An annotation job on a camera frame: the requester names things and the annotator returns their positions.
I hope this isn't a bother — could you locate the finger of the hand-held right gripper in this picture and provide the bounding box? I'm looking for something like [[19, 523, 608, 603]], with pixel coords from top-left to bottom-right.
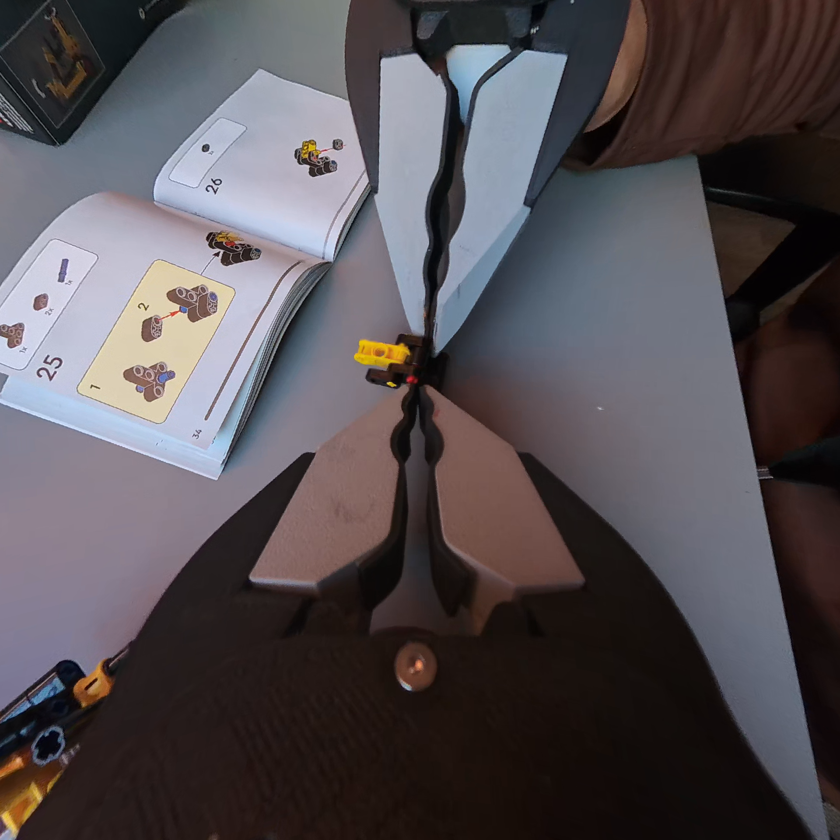
[[378, 47, 460, 345], [430, 46, 571, 352]]

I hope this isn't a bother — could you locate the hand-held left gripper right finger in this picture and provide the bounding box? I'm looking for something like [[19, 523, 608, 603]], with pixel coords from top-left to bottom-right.
[[417, 386, 586, 636]]

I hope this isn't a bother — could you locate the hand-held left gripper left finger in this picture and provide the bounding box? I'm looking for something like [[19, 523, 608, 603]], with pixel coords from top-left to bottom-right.
[[248, 386, 422, 636]]

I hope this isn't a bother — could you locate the small black yellow lego assembly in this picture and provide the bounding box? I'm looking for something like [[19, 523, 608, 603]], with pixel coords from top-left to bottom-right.
[[354, 333, 450, 391]]

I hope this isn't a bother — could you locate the person's right forearm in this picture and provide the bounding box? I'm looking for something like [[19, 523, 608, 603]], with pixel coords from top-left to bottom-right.
[[564, 0, 840, 173]]

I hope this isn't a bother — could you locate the open lego instruction booklet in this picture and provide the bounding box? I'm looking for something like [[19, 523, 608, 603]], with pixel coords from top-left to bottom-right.
[[0, 69, 371, 480]]

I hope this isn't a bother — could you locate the black lego set box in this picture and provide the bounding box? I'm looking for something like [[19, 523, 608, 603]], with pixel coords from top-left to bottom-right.
[[0, 0, 188, 147]]

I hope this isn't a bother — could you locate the yellow black lego model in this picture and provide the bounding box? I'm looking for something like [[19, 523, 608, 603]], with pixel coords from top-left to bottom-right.
[[0, 646, 132, 837]]

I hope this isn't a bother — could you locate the black office chair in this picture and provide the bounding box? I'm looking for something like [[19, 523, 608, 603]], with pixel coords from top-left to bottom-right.
[[699, 154, 840, 342]]

